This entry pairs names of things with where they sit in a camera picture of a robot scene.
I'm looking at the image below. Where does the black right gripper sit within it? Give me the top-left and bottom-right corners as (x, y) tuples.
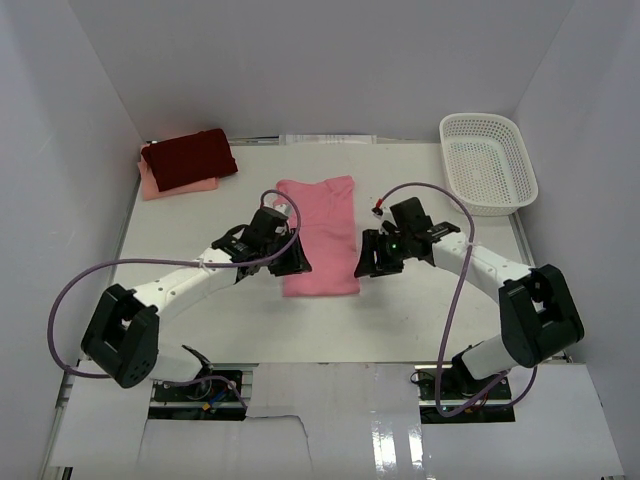
(354, 230), (411, 279)

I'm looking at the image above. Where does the pink t-shirt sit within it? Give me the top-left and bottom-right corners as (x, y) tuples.
(276, 176), (360, 297)

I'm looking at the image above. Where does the white perforated plastic basket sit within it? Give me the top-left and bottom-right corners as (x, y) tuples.
(439, 113), (539, 217)

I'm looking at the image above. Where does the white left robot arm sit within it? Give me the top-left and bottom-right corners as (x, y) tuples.
(81, 205), (311, 399)

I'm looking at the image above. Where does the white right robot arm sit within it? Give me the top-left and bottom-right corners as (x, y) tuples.
(354, 197), (585, 399)

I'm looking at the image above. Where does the dark red folded t-shirt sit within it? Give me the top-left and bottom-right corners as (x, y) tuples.
(141, 128), (238, 192)

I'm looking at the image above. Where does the peach folded t-shirt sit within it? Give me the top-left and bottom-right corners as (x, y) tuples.
(137, 158), (221, 202)

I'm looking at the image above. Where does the white front cover board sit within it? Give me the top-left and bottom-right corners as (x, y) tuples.
(50, 363), (624, 479)

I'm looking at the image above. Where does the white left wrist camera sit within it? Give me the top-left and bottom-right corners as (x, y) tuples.
(273, 203), (293, 218)

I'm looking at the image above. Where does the white paper sheet at wall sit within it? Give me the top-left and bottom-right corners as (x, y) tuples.
(279, 134), (377, 146)

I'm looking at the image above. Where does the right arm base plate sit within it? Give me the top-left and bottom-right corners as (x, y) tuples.
(410, 366), (516, 425)

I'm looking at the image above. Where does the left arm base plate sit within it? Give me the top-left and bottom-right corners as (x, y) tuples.
(148, 369), (246, 421)

